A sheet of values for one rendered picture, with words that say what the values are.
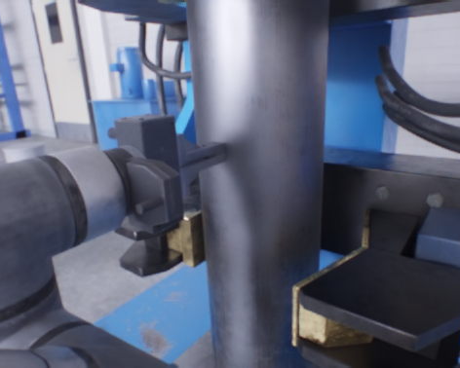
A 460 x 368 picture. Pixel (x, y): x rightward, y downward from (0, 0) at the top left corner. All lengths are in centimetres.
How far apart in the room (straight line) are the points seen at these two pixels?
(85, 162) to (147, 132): 8
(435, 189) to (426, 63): 185
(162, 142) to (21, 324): 21
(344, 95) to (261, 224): 50
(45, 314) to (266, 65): 37
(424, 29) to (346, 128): 164
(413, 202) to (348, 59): 39
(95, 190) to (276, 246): 31
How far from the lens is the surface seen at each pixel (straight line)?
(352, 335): 48
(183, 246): 67
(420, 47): 249
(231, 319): 63
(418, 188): 68
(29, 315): 33
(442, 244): 56
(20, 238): 30
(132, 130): 38
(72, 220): 31
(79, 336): 30
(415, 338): 41
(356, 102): 91
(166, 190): 31
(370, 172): 69
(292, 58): 48
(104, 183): 32
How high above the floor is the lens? 78
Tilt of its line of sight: 18 degrees down
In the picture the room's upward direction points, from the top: 3 degrees counter-clockwise
